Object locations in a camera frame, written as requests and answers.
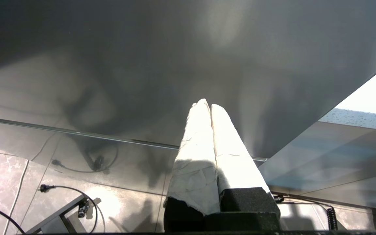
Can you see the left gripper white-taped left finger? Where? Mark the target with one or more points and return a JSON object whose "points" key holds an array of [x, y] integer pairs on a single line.
{"points": [[194, 169]]}

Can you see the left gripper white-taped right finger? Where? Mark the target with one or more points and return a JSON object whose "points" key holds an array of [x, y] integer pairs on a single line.
{"points": [[237, 169]]}

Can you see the grey base cabinet front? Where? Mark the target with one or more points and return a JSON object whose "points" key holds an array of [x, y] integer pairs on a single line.
{"points": [[338, 156]]}

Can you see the stainless steel refrigerator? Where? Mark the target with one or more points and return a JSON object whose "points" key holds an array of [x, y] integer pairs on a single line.
{"points": [[109, 65]]}

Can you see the grey metal frame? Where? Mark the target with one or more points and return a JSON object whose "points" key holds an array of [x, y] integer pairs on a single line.
{"points": [[57, 215]]}

